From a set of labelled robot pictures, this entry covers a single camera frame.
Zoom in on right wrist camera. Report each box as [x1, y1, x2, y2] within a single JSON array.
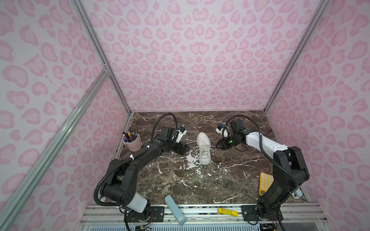
[[216, 119, 246, 138]]

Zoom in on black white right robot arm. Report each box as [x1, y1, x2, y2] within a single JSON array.
[[216, 131, 310, 220]]

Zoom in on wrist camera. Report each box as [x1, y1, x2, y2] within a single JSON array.
[[216, 119, 246, 138], [159, 125, 188, 143]]

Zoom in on diagonal aluminium frame bar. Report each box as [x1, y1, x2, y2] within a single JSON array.
[[1, 69, 110, 231]]

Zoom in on aluminium corner frame post left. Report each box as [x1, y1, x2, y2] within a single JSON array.
[[70, 0, 132, 115]]

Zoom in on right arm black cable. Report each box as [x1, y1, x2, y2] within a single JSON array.
[[225, 115, 300, 197]]

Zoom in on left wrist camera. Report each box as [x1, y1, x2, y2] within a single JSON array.
[[159, 125, 188, 143]]

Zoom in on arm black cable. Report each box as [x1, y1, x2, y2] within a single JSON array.
[[93, 113, 179, 207], [225, 115, 300, 197]]

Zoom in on aluminium corner frame post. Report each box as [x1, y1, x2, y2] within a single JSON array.
[[264, 0, 332, 114], [70, 0, 132, 115]]

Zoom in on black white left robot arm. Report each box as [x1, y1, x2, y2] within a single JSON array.
[[93, 139, 190, 221]]

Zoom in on light blue stapler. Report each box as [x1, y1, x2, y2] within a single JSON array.
[[291, 188, 303, 199]]

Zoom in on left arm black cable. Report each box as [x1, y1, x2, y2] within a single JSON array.
[[93, 113, 179, 207]]

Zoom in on yellow marker tube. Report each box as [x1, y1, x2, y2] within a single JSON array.
[[218, 208, 238, 217]]

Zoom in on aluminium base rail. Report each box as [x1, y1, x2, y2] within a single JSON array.
[[78, 203, 331, 231]]

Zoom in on aluminium corner frame post right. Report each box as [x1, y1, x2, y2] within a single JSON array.
[[264, 0, 332, 114]]

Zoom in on white knit sneaker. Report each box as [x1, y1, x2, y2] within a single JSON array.
[[196, 132, 211, 165]]

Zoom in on coloured pens in cup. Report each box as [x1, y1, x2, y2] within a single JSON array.
[[122, 130, 138, 142]]

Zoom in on light blue eraser block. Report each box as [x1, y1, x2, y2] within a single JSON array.
[[165, 195, 187, 226]]

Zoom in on yellow calculator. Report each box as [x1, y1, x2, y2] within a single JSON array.
[[259, 172, 274, 196]]

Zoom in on pink pen cup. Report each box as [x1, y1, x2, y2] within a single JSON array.
[[124, 135, 143, 152]]

